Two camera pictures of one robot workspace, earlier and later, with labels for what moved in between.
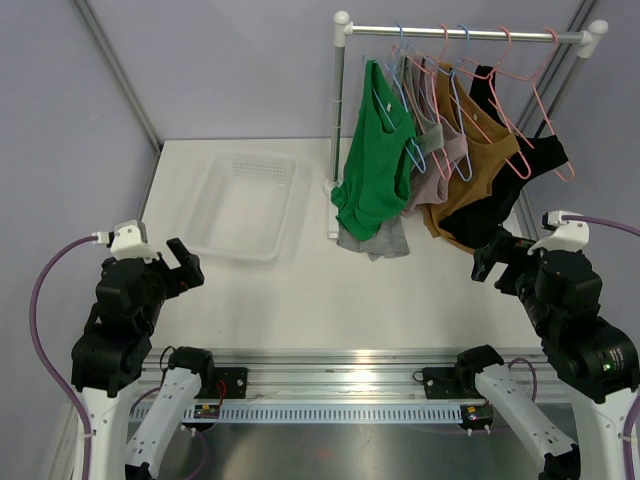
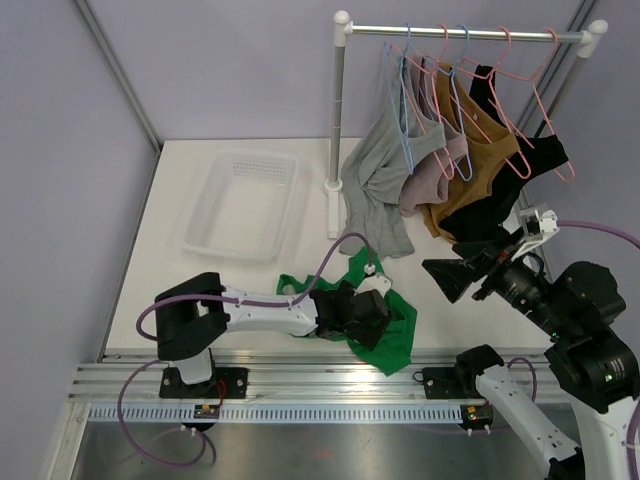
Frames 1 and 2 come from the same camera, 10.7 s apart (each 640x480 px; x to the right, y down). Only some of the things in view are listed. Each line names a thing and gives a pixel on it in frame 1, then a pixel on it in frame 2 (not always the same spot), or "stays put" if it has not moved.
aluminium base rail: x=340 y=375 stays put
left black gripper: x=181 y=278 to x=368 y=334
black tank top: x=536 y=155 stays put
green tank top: x=375 y=186 to x=364 y=274
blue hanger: x=403 y=127 to x=391 y=72
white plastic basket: x=245 y=204 stays put
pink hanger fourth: x=495 y=84 stays put
